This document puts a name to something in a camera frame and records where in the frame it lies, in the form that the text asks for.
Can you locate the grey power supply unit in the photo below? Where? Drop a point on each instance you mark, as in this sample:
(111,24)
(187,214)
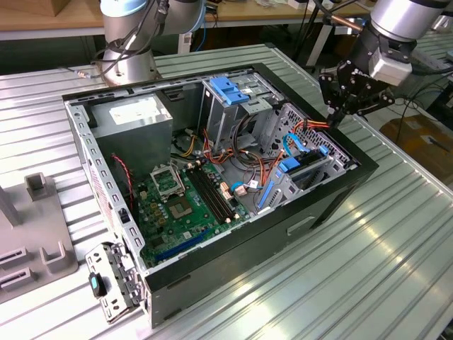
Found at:
(134,141)

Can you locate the CPU socket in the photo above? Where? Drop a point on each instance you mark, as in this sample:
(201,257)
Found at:
(180,209)

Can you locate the small white box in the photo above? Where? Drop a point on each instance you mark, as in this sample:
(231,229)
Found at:
(295,3)

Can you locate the blue expansion slot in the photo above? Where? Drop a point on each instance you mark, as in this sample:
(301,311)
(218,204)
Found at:
(183,245)

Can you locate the green motherboard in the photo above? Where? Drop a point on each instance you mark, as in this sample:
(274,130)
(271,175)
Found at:
(177,230)

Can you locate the black latch blue button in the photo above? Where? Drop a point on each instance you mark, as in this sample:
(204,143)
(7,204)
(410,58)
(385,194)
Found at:
(95,283)

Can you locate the perforated metal disk bay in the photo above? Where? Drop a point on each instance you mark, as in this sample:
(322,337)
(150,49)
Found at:
(277,198)

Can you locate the grey metal slot retainer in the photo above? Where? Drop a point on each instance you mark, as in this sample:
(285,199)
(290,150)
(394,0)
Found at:
(102,262)

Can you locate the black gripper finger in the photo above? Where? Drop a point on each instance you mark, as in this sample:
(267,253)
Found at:
(368,102)
(336,92)

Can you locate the black open PC case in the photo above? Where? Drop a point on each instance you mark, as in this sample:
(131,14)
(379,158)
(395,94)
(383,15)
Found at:
(247,255)

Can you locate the wooden desk white frame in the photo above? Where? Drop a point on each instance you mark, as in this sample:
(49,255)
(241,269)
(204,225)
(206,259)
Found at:
(247,12)

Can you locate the black equipment box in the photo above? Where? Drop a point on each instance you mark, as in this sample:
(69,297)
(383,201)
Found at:
(442,102)

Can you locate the black RAM slot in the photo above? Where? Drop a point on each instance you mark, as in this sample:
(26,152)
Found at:
(219,191)
(206,198)
(214,193)
(210,195)

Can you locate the grey parts rack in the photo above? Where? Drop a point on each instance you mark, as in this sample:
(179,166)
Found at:
(35,219)

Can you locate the grey metal drive cage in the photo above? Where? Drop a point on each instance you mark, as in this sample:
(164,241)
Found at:
(221,124)

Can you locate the blue plastic drive latch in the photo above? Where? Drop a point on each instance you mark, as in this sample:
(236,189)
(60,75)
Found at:
(226,90)

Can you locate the hard disk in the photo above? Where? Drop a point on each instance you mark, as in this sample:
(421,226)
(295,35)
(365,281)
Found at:
(290,165)

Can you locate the brown floor carton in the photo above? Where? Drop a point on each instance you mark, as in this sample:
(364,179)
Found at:
(417,141)

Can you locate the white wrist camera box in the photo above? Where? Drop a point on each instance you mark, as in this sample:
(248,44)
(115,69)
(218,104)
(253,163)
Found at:
(389,69)

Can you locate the black case fan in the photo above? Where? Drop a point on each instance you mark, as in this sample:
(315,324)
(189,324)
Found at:
(120,180)

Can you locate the black tripod stand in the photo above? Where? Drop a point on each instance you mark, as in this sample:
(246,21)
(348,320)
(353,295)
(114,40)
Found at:
(308,30)

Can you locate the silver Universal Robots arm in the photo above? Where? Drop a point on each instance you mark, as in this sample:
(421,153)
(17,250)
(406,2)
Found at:
(407,17)

